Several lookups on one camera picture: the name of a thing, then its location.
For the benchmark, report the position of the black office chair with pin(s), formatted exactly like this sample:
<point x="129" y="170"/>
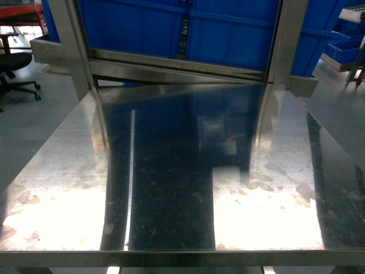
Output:
<point x="11" y="62"/>

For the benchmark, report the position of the blue plastic bin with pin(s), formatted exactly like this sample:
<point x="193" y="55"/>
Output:
<point x="139" y="27"/>
<point x="240" y="33"/>

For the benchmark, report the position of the right blue plastic bin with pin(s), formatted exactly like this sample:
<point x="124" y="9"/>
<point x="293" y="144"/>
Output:
<point x="240" y="33"/>

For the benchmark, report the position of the small blue bin right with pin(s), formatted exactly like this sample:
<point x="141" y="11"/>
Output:
<point x="344" y="50"/>

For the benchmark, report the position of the left blue plastic bin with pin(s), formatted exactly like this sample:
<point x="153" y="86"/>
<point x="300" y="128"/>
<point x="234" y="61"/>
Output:
<point x="139" y="27"/>

